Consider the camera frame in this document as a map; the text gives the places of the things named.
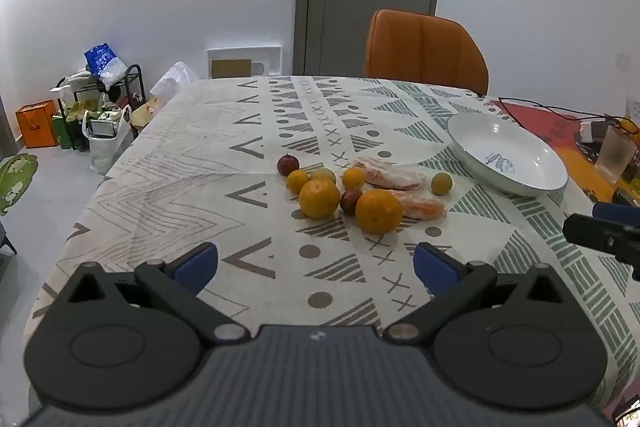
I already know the green bag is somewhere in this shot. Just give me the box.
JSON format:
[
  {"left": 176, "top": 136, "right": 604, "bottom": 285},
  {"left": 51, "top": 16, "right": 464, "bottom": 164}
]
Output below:
[{"left": 52, "top": 112, "right": 76, "bottom": 150}]

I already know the orange chair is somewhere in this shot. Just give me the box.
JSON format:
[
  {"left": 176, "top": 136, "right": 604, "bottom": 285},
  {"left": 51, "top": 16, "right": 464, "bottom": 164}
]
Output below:
[{"left": 364, "top": 9, "right": 490, "bottom": 96}]

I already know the beige paper bag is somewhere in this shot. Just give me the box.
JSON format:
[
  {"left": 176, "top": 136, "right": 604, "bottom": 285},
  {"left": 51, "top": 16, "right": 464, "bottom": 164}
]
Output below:
[{"left": 131, "top": 99, "right": 163, "bottom": 128}]

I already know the red and orange mat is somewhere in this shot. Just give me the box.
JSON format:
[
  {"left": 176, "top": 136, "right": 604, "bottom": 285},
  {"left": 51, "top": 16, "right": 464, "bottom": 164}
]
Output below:
[{"left": 492, "top": 99, "right": 640, "bottom": 208}]

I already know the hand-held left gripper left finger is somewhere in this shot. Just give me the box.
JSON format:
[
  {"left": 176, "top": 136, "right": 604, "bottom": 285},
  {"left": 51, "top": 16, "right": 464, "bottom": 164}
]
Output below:
[{"left": 50, "top": 242, "right": 251, "bottom": 347}]

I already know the white foam packaging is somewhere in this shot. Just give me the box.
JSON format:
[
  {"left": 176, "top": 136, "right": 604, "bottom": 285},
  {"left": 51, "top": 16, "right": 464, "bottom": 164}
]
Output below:
[{"left": 206, "top": 45, "right": 282, "bottom": 80}]

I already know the white power adapter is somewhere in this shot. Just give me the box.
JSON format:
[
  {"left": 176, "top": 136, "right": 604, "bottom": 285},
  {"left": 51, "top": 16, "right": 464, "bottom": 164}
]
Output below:
[{"left": 580, "top": 117, "right": 621, "bottom": 144}]

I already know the small orange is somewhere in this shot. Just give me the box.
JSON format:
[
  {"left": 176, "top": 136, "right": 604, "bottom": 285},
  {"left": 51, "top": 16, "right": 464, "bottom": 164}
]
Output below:
[
  {"left": 342, "top": 167, "right": 366, "bottom": 191},
  {"left": 286, "top": 169, "right": 310, "bottom": 194}
]

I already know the frosted plastic cup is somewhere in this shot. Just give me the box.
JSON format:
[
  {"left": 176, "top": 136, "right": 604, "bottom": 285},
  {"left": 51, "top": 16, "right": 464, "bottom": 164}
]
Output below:
[{"left": 595, "top": 125, "right": 638, "bottom": 185}]

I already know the white plastic bag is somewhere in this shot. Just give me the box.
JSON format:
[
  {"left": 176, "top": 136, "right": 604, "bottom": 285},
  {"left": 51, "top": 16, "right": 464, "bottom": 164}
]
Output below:
[{"left": 150, "top": 62, "right": 200, "bottom": 100}]

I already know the large orange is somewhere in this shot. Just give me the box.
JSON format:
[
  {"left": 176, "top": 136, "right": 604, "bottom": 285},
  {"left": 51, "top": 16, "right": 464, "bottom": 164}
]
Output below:
[
  {"left": 299, "top": 179, "right": 341, "bottom": 220},
  {"left": 355, "top": 189, "right": 404, "bottom": 235}
]

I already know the green floor item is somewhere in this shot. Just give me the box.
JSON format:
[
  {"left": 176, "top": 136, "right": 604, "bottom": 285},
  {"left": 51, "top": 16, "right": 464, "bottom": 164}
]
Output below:
[{"left": 0, "top": 153, "right": 40, "bottom": 215}]

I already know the black metal rack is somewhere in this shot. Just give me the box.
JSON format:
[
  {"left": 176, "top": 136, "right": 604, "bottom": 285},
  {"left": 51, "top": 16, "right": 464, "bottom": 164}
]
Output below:
[{"left": 55, "top": 64, "right": 147, "bottom": 152}]

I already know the white plate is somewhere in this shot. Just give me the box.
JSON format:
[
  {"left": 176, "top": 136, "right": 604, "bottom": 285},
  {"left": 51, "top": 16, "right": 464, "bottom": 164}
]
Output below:
[{"left": 446, "top": 113, "right": 569, "bottom": 198}]

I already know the black cable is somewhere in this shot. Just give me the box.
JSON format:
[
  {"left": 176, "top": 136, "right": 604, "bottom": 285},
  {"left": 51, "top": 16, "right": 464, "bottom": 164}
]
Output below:
[{"left": 497, "top": 96, "right": 636, "bottom": 132}]

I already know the brown cardboard piece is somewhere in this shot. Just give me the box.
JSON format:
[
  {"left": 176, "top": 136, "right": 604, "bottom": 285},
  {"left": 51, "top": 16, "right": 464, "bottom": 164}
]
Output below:
[{"left": 211, "top": 59, "right": 252, "bottom": 79}]

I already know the pink plastic-wrapped food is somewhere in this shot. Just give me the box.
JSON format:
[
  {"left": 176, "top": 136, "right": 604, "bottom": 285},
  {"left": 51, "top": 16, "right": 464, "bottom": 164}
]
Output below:
[
  {"left": 352, "top": 157, "right": 427, "bottom": 191},
  {"left": 385, "top": 189, "right": 447, "bottom": 222}
]

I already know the orange paper bag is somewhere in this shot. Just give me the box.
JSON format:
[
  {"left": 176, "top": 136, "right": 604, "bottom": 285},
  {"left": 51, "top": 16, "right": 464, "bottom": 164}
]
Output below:
[{"left": 15, "top": 100, "right": 60, "bottom": 149}]

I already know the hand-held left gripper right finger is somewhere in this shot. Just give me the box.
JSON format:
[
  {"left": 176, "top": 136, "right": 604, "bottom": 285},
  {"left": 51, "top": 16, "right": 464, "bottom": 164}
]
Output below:
[{"left": 382, "top": 242, "right": 581, "bottom": 347}]

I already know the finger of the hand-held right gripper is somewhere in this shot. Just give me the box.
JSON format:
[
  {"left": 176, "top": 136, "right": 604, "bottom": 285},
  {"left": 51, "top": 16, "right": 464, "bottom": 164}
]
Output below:
[
  {"left": 592, "top": 201, "right": 640, "bottom": 223},
  {"left": 562, "top": 213, "right": 640, "bottom": 280}
]

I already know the blue and white bag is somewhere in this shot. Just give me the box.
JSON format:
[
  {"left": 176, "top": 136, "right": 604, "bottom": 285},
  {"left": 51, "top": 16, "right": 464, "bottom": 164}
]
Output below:
[{"left": 84, "top": 43, "right": 128, "bottom": 90}]

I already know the white tote bag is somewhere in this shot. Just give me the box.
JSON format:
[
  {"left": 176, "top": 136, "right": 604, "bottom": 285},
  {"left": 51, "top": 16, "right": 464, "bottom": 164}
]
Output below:
[{"left": 82, "top": 105, "right": 135, "bottom": 175}]

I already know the patterned tablecloth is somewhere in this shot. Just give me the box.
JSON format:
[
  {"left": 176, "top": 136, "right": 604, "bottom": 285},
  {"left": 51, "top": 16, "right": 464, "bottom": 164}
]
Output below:
[{"left": 22, "top": 76, "right": 640, "bottom": 410}]

